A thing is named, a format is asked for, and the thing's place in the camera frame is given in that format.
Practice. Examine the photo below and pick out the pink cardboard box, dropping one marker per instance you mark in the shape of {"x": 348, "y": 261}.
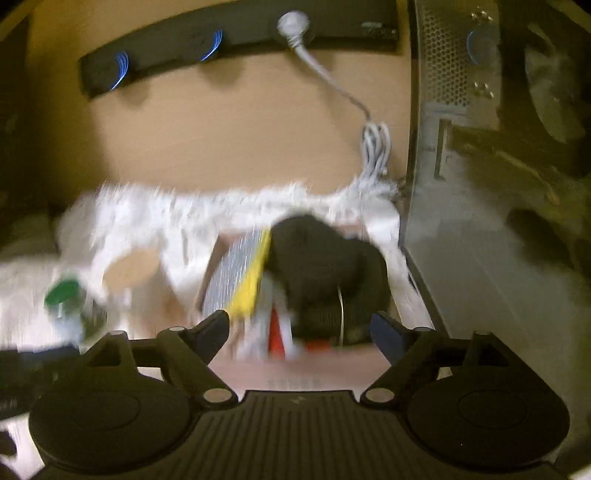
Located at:
{"x": 323, "y": 369}

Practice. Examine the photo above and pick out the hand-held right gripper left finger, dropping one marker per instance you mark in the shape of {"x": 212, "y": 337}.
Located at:
{"x": 216, "y": 328}

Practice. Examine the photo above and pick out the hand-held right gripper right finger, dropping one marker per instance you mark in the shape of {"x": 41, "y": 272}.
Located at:
{"x": 384, "y": 331}

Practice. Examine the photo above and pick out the dark furniture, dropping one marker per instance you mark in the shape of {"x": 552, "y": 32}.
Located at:
{"x": 18, "y": 138}

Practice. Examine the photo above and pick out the black white striped knit hat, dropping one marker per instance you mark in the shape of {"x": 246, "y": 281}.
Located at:
{"x": 323, "y": 258}

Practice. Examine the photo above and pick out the grey computer case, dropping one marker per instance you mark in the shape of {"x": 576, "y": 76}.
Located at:
{"x": 443, "y": 69}

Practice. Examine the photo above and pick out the white fluffy blanket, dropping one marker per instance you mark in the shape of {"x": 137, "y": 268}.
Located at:
{"x": 152, "y": 217}

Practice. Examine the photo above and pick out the green lid glass jar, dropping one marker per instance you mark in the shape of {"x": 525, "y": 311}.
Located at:
{"x": 62, "y": 293}

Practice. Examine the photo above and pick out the grey and yellow sponge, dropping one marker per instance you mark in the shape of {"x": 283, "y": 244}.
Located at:
{"x": 240, "y": 267}

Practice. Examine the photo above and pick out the dark object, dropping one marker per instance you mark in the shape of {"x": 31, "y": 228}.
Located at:
{"x": 32, "y": 374}

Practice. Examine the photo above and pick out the black power strip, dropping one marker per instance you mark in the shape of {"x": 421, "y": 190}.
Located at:
{"x": 258, "y": 32}

